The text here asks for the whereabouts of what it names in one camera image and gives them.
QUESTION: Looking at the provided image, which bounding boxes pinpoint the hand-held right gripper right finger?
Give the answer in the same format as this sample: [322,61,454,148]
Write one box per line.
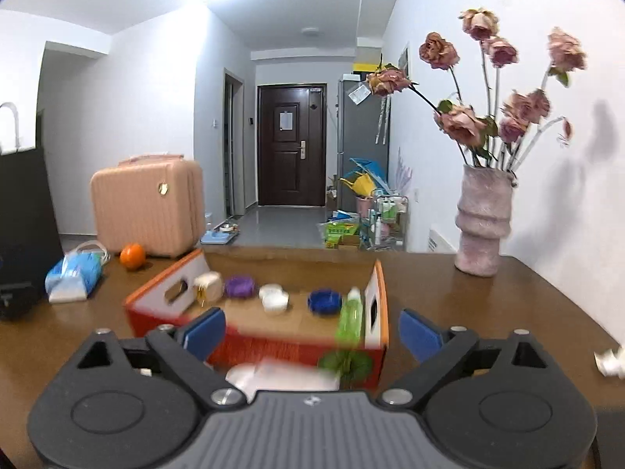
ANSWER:
[376,309,554,407]

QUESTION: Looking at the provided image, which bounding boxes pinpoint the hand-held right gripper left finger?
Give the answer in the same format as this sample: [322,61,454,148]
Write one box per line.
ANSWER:
[75,308,247,407]

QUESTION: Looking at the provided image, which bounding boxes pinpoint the beige charger plug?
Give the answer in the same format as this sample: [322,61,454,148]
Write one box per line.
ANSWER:
[194,272,224,302]

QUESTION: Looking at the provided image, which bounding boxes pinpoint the purple round lid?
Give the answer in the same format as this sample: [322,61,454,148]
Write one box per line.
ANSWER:
[224,275,255,299]

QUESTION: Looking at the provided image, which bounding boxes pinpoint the green spray bottle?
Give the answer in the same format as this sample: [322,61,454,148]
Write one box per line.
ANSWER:
[334,287,364,349]

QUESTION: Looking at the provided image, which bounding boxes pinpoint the orange cardboard box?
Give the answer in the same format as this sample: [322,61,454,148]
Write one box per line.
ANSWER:
[123,248,390,392]

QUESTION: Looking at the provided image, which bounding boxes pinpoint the blue round lid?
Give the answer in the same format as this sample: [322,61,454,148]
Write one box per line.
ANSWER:
[307,289,343,314]

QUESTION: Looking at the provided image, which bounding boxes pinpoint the blue pet bowl tray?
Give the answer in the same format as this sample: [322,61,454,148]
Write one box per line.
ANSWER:
[200,225,240,245]

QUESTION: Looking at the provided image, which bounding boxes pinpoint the orange fruit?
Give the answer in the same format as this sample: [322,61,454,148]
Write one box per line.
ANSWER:
[120,243,146,271]

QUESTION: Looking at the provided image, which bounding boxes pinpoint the green printed bag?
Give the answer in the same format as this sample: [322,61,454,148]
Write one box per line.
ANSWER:
[325,222,359,249]

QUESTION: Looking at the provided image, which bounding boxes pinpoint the pink textured vase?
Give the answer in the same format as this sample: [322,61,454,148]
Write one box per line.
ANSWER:
[454,163,517,277]

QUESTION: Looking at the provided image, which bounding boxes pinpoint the pink suitcase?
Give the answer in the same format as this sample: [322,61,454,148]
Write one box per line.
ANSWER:
[90,154,206,260]

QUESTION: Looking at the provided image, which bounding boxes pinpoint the blue tissue pack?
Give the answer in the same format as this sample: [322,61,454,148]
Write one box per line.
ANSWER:
[45,242,109,304]

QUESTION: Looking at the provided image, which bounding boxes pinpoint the yellow watering can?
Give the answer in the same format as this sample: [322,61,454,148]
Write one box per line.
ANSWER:
[340,173,377,197]

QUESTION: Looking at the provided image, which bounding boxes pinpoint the blue folding rack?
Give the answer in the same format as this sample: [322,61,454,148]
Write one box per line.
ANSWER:
[349,158,389,191]

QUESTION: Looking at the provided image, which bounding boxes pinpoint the crumpled white tissue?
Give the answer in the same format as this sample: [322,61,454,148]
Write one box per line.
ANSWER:
[594,345,625,379]

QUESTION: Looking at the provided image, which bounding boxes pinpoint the dark brown entrance door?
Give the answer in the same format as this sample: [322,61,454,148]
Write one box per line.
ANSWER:
[257,84,327,207]

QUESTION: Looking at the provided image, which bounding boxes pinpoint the grey refrigerator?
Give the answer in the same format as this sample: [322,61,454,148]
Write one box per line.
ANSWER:
[337,74,391,211]

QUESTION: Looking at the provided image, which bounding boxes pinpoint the dried pink roses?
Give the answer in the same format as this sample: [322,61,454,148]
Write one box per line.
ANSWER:
[366,7,587,173]

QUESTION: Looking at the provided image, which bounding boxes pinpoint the white folded umbrella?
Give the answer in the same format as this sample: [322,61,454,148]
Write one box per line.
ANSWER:
[375,95,391,146]

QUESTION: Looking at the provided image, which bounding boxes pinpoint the black paper bag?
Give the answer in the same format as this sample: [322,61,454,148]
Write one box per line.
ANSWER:
[0,102,64,320]

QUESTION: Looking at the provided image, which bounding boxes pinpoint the white wall heater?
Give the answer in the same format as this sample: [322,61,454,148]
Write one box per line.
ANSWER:
[429,225,460,254]

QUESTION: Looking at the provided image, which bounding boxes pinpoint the wire storage cart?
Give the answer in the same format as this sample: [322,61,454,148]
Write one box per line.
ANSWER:
[368,194,408,250]

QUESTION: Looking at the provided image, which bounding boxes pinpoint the side door frame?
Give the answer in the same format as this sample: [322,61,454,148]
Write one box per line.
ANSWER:
[223,68,245,217]

